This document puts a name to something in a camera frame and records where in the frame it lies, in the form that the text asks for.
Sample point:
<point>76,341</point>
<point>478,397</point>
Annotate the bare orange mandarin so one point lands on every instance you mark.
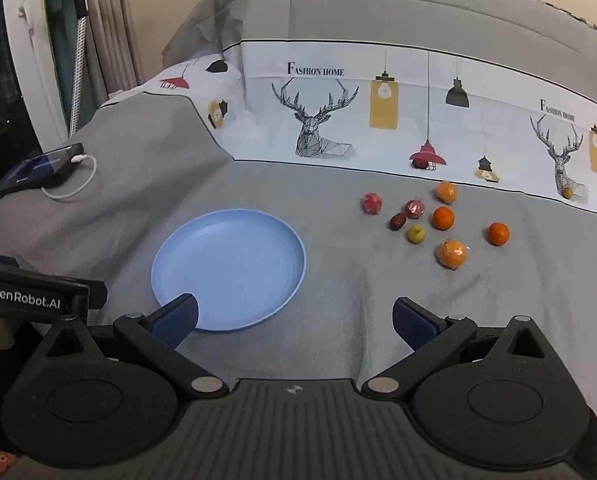
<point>498,233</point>
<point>443,218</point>

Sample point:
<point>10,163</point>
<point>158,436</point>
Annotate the plastic-wrapped mandarin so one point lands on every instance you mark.
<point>452,253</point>
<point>447,192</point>

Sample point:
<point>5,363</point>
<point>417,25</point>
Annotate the plastic-wrapped red fruit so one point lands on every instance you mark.
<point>414,208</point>
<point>372,203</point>

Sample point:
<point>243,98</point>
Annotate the small yellow-green fruit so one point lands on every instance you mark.
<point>415,234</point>

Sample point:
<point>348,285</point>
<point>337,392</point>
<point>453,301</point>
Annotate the small yellow fruit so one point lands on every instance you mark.
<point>568,192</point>

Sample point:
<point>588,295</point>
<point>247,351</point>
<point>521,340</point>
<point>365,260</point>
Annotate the white window frame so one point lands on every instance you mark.
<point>31,60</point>

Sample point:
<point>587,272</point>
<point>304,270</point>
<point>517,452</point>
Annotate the black smartphone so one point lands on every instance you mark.
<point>33,169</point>

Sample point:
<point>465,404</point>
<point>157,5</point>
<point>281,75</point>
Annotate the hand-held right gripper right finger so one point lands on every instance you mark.
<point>413,322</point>

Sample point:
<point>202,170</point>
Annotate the blue round plate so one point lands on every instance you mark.
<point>228,265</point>

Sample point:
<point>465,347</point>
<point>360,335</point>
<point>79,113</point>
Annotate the green curtain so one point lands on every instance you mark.
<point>61,60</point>

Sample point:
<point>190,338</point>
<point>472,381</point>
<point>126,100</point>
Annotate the grey curtain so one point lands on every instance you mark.
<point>116,35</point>

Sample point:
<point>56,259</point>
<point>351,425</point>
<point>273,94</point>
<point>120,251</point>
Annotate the dotted white pole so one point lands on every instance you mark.
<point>78,75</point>

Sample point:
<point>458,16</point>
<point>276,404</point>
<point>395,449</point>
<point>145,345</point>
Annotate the dark red jujube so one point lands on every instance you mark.
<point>397,221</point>
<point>419,164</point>

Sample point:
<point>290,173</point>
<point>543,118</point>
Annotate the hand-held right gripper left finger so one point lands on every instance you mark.
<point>176,321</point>

